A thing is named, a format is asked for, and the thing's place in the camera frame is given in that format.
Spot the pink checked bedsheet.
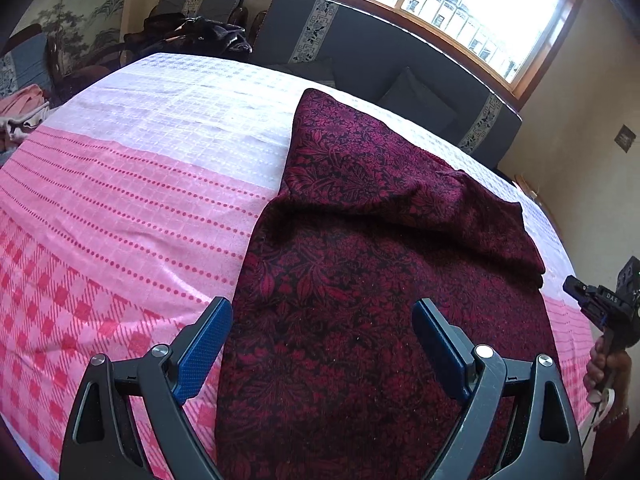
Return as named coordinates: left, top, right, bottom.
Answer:
left=0, top=52, right=596, bottom=480

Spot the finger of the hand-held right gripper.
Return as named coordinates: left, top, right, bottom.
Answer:
left=562, top=276, right=601, bottom=313

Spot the wooden framed window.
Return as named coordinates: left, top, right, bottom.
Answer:
left=225, top=0, right=591, bottom=111

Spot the dark square cushion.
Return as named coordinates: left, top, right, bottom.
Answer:
left=377, top=66, right=458, bottom=136

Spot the armchair with patterned cushion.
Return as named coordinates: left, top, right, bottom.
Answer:
left=150, top=0, right=251, bottom=36

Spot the pink clothes pile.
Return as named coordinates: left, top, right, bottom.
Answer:
left=0, top=85, right=51, bottom=143

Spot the person's right forearm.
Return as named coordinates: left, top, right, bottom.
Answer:
left=585, top=400, right=640, bottom=480

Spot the black jacket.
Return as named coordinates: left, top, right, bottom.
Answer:
left=124, top=16, right=253, bottom=63

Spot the wooden chair with blue cushion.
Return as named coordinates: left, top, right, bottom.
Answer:
left=0, top=24, right=57, bottom=101

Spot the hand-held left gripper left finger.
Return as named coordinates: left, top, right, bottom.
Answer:
left=59, top=296, right=234, bottom=480

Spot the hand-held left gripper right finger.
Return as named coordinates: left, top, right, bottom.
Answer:
left=411, top=298, right=586, bottom=480

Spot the flat grey cushion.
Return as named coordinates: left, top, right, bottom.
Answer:
left=272, top=57, right=337, bottom=87

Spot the person's right hand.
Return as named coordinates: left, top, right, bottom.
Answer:
left=582, top=342, right=628, bottom=407

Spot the painted folding screen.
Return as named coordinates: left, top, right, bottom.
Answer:
left=10, top=0, right=131, bottom=76

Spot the maroon floral garment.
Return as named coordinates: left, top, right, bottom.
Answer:
left=216, top=88, right=561, bottom=480

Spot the dark blue sofa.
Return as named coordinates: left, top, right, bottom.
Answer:
left=252, top=0, right=523, bottom=168

